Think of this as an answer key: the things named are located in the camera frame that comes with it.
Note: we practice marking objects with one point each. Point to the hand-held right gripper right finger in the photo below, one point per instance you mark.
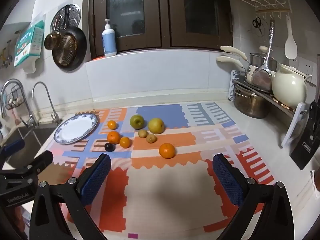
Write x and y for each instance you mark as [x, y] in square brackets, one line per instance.
[227, 180]

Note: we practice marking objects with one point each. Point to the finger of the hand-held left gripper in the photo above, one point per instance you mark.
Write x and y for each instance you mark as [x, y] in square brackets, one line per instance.
[15, 146]
[41, 161]

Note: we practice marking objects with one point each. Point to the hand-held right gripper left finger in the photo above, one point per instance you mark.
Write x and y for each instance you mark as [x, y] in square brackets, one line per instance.
[96, 177]

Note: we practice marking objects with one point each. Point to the dark plum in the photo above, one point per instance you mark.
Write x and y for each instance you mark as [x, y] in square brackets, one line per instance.
[109, 147]

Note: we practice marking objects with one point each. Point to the blue and white plate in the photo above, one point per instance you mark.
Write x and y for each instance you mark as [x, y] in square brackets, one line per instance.
[76, 132]

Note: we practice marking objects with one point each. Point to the small orange mandarin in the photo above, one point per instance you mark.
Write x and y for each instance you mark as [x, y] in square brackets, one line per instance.
[112, 124]

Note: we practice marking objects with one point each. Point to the brown kiwi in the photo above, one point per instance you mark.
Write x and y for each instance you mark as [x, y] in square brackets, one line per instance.
[151, 138]
[142, 133]

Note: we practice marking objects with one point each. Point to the green apple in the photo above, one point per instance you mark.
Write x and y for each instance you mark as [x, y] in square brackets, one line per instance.
[137, 121]

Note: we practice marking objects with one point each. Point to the yellow pear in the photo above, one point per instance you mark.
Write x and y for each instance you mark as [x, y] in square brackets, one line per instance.
[156, 125]

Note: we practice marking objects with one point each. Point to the steel sink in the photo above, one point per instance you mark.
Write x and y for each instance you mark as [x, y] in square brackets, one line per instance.
[27, 137]

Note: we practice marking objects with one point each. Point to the large chrome faucet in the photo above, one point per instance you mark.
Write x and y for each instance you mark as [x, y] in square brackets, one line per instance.
[18, 85]

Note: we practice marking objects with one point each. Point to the slim chrome faucet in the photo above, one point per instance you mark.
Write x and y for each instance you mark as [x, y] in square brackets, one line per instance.
[46, 92]

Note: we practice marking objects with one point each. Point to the patterned orange and blue mat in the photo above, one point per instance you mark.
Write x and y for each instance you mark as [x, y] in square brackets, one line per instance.
[165, 190]

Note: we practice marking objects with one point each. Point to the steel pot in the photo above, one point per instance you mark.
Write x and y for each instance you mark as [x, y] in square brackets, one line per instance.
[250, 103]

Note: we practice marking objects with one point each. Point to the grey kitchen shelf rack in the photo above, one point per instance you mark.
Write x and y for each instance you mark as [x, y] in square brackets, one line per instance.
[293, 127]

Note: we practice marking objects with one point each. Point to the black knife block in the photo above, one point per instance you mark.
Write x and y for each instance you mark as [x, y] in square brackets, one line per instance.
[306, 142]

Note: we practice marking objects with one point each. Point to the white plastic rack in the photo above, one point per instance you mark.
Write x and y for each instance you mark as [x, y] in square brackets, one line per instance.
[233, 85]

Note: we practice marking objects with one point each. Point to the teal plastic bag box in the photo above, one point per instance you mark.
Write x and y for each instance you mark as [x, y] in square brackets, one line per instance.
[28, 42]

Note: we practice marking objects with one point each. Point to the metal skimmer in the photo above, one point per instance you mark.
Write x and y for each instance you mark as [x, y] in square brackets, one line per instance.
[262, 78]

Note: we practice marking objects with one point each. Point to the gold perforated strainer pan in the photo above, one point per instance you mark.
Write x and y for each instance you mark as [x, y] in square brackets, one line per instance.
[65, 51]

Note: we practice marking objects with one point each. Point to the cream ceramic jug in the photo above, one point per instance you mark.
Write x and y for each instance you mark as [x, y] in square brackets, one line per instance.
[288, 90]

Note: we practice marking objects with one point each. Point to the brown round utensil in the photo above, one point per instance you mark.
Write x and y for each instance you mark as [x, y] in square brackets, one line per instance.
[52, 40]

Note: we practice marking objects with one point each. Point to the black frying pan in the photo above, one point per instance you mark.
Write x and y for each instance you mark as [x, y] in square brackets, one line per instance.
[80, 47]

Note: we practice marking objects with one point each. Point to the blue pump soap bottle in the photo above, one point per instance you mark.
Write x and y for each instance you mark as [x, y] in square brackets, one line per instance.
[109, 40]

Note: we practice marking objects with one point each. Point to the round metal steamer rack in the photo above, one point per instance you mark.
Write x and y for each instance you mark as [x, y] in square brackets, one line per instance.
[67, 16]

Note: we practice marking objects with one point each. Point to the white rice paddle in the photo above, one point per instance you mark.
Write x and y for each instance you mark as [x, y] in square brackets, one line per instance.
[290, 45]

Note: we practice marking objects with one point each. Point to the black scissors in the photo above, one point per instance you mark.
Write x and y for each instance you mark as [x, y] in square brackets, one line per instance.
[257, 23]

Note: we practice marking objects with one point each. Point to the yellow wall hook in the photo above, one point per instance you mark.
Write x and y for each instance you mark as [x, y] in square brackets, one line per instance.
[5, 57]

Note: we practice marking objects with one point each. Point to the white wall socket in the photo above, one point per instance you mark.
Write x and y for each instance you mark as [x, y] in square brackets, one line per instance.
[305, 65]

